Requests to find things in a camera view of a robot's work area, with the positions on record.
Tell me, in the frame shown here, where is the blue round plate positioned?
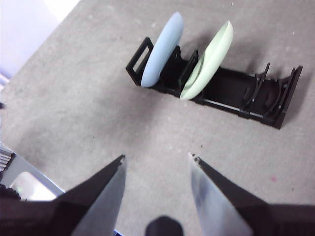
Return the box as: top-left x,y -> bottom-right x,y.
141,11 -> 185,88

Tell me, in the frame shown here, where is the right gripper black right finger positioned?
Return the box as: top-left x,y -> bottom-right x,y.
188,152 -> 315,236

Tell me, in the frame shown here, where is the black plastic plate rack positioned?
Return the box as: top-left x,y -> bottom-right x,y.
125,36 -> 303,130

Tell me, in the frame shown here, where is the grey metal frame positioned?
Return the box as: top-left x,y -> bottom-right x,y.
0,142 -> 65,202

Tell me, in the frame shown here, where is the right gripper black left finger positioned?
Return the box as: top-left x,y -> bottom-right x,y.
0,154 -> 126,236

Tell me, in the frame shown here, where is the pale green round plate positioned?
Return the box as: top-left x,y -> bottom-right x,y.
179,20 -> 234,100

